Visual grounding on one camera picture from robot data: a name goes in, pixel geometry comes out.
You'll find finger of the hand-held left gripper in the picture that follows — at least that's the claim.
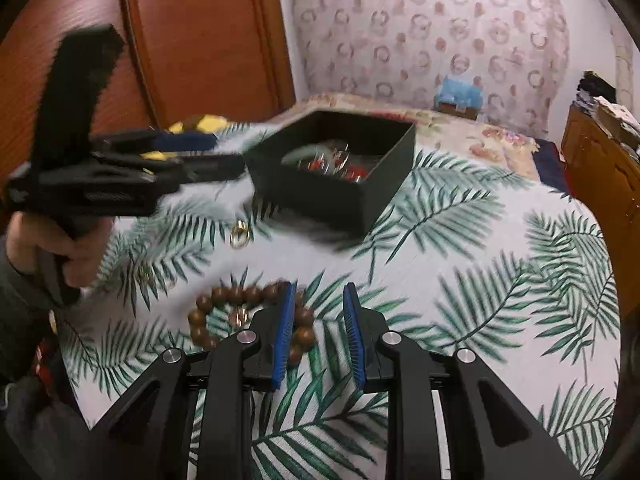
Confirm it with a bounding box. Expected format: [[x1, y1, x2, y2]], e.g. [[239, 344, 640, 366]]
[[91, 129, 219, 155], [145, 152, 247, 187]]

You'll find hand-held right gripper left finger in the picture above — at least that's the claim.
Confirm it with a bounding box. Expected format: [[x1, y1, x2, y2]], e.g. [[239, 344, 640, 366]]
[[87, 280, 298, 480]]

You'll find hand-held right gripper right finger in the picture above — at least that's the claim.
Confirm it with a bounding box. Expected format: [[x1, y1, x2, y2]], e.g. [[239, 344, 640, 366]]
[[342, 282, 583, 480]]

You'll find brown wooden bead bracelet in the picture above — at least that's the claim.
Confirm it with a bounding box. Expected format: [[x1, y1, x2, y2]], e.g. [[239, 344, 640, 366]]
[[188, 282, 317, 367]]

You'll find gold ring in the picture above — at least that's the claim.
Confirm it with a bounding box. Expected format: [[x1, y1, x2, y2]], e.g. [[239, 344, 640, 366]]
[[230, 220, 252, 250]]

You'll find black square box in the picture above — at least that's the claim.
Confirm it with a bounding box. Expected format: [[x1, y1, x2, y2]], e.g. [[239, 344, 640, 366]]
[[244, 109, 417, 239]]

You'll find silver bangle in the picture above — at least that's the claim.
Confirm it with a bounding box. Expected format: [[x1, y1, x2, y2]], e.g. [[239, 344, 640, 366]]
[[320, 141, 352, 177]]

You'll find person's left forearm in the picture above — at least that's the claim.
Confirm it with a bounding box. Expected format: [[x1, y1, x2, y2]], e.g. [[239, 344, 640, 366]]
[[0, 239, 67, 387]]

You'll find person's left hand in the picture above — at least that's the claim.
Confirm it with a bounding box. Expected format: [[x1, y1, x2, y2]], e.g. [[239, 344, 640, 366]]
[[7, 210, 118, 289]]

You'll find yellow plush toy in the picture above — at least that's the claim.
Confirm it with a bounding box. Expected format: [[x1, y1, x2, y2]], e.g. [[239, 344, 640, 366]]
[[166, 114, 232, 163]]

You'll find wooden louvered wardrobe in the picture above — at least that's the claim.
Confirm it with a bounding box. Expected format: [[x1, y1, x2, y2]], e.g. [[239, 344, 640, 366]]
[[0, 0, 299, 183]]

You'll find floral bedsheet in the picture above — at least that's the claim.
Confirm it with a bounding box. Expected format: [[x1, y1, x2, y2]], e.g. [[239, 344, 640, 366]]
[[264, 92, 544, 182]]

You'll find cardboard box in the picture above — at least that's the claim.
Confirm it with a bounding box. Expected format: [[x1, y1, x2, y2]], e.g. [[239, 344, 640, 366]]
[[438, 102, 479, 121]]

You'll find person's dark clothing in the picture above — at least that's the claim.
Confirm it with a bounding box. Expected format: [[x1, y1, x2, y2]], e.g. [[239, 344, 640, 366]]
[[0, 374, 107, 480]]

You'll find dark blue blanket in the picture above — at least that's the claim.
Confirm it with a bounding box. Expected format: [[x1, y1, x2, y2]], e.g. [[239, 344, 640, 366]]
[[532, 139, 572, 194]]

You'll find blue plastic bag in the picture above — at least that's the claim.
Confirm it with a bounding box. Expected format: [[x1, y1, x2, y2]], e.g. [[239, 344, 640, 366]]
[[434, 74, 487, 109]]

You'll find wooden sideboard cabinet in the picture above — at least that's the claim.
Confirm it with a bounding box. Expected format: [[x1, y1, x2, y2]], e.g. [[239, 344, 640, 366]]
[[560, 105, 640, 313]]

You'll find wooden storage box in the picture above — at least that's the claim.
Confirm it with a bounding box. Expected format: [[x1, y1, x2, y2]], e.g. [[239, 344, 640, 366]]
[[595, 112, 640, 150]]

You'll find pile of dark clothes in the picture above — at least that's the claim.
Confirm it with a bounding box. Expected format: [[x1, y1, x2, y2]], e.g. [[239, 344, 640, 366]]
[[572, 70, 619, 112]]

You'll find floral white cloth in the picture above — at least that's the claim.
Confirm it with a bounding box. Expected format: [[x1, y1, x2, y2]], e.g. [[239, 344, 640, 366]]
[[592, 97, 640, 132]]

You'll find beige window curtain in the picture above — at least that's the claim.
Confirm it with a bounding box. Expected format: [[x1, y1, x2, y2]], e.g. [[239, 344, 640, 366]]
[[612, 25, 640, 92]]

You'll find ring pattern curtain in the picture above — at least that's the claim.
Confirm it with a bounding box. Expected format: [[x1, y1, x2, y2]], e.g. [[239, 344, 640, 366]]
[[284, 0, 572, 139]]

